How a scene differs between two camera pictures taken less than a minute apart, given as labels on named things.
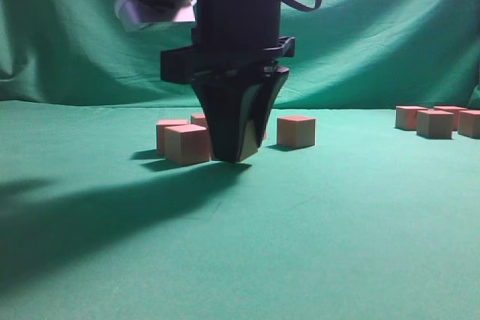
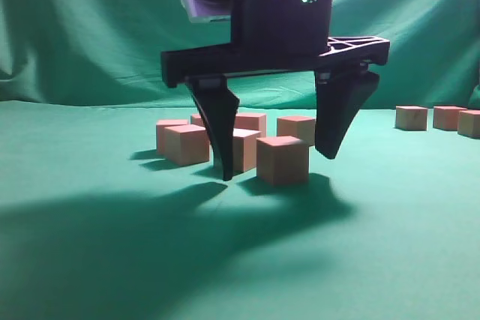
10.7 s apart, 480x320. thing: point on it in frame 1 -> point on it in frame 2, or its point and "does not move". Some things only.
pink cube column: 434,124 -> 283,160
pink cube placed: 295,131 does not move
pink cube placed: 160,125 does not move
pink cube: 187,144 does not move
